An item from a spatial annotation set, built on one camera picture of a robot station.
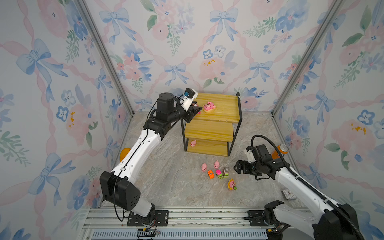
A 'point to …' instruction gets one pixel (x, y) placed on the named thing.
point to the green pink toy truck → (219, 173)
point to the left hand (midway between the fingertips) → (198, 102)
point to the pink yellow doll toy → (231, 184)
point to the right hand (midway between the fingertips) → (241, 167)
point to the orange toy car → (211, 174)
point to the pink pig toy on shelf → (193, 143)
